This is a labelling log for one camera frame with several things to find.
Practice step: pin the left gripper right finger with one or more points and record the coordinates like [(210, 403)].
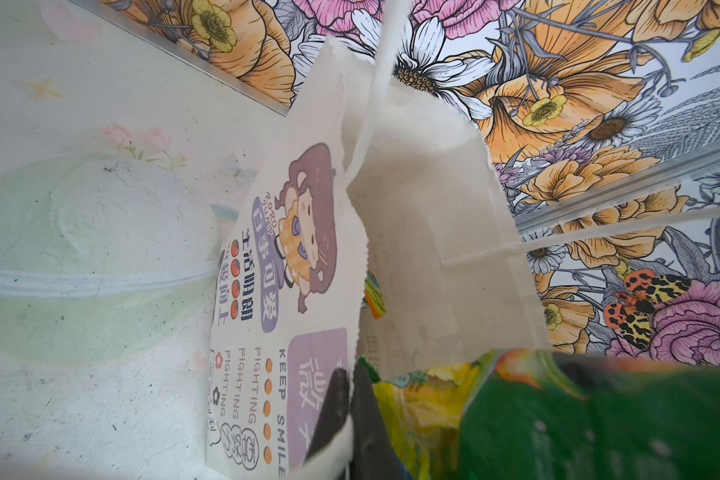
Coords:
[(373, 456)]

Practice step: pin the white paper bag with cartoon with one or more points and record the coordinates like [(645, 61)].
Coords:
[(536, 175)]

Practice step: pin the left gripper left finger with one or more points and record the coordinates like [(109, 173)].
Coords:
[(333, 414)]

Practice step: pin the orange snack packet front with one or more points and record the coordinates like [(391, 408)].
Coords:
[(373, 298)]

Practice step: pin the green snack packet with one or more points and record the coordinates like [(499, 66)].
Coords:
[(538, 414)]

